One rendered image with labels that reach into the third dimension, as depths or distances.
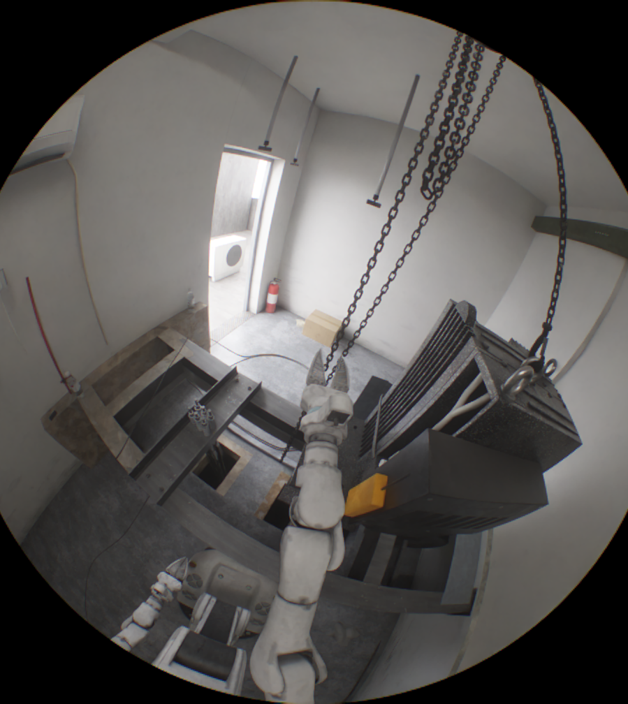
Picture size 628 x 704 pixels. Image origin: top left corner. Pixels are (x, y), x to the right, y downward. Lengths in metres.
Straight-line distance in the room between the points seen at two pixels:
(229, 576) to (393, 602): 0.87
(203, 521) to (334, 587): 0.66
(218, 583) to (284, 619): 1.14
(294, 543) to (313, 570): 0.05
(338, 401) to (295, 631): 0.38
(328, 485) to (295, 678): 0.36
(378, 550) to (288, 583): 0.94
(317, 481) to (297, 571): 0.14
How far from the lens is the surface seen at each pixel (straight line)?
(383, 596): 1.32
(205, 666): 0.80
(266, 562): 1.11
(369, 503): 0.49
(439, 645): 1.89
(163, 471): 1.21
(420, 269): 2.71
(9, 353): 1.60
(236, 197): 7.31
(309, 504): 0.32
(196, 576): 1.47
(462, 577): 1.66
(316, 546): 0.33
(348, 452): 1.02
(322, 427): 0.38
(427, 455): 0.41
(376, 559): 1.26
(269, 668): 0.44
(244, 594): 1.52
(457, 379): 0.55
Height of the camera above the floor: 1.76
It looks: 40 degrees down
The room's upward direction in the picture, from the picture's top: 19 degrees clockwise
